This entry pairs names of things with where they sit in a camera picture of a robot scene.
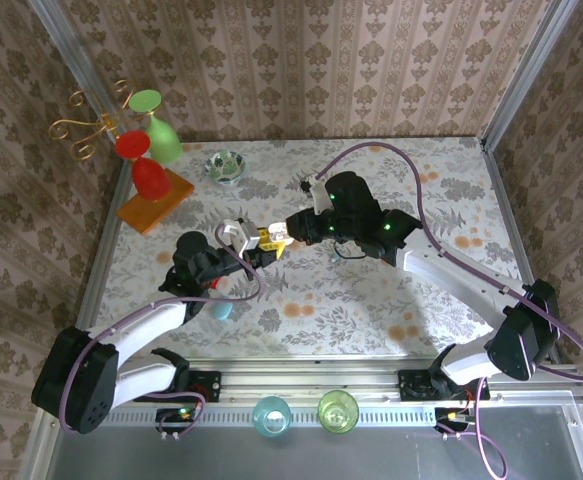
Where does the light blue earbud charging case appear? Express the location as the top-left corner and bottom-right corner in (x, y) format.
(209, 299), (235, 322)

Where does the green plastic wine glass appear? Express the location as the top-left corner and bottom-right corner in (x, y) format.
(128, 88), (185, 165)

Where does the aluminium mounting rail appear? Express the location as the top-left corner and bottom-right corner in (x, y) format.
(133, 369), (492, 404)

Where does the floral patterned table cover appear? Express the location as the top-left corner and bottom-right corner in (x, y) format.
(89, 137), (547, 360)

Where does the aluminium frame post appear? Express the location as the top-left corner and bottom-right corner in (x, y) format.
(480, 0), (581, 147)
(26, 0), (125, 171)

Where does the red plastic wine glass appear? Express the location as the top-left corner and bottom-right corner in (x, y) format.
(114, 129), (173, 203)

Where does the gold wire stand wooden base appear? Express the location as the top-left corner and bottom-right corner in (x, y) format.
(48, 78), (196, 236)

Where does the small leaf pattern bowl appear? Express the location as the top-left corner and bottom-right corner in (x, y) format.
(204, 150), (248, 187)

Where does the small black controller board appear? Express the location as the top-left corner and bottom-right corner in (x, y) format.
(433, 405), (475, 436)
(155, 405), (206, 437)

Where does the aluminium table side rail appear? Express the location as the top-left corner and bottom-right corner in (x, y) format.
(74, 158), (133, 331)
(480, 142), (562, 364)

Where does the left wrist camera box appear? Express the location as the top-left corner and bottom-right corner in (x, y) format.
(222, 218), (261, 252)

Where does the grey metal sheet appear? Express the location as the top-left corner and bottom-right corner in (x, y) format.
(18, 402), (583, 480)

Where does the teal glass cup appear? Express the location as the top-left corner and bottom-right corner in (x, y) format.
(251, 395), (293, 440)

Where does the green glass cup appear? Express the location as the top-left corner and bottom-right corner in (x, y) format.
(317, 389), (361, 435)

